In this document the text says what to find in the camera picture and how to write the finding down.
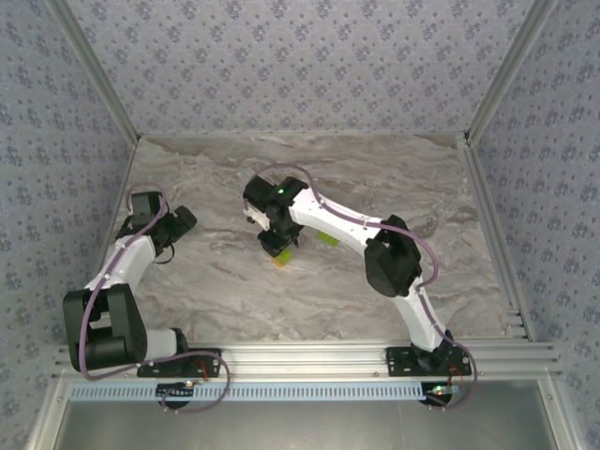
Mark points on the long green lego brick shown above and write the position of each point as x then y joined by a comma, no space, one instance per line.
285,257
330,240

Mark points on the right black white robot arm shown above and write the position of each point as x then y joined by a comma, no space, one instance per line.
337,220

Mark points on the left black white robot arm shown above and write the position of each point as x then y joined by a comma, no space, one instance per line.
122,262

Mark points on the aluminium base beam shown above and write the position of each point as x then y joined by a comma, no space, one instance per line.
304,358

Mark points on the grey metal sheet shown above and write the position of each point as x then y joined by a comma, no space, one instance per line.
304,426

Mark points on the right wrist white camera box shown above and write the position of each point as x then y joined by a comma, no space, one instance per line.
257,218

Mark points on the narrow aluminium side rail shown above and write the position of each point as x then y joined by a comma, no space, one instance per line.
130,164

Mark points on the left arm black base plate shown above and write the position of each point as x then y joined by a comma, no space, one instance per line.
214,356

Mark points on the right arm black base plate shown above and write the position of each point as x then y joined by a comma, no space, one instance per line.
398,363

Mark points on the aluminium frame post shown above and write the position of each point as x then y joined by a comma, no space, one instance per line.
99,70
508,70

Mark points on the wide aluminium side rail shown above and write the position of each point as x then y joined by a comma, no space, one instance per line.
481,187

